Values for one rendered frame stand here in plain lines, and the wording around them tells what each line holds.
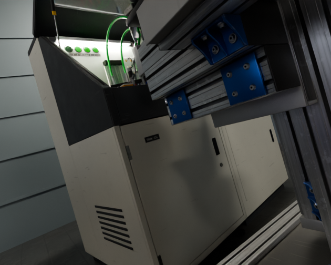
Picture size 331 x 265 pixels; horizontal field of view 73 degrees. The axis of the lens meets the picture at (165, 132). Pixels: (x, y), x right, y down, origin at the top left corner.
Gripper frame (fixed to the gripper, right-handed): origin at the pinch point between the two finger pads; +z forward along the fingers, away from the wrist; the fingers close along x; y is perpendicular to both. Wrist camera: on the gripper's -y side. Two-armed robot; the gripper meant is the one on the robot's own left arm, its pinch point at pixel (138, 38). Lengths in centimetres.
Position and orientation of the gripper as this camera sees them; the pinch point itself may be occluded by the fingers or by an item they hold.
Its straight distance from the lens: 132.6
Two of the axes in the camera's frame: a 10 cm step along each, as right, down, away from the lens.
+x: 7.6, -4.5, 4.6
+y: 6.4, 5.1, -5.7
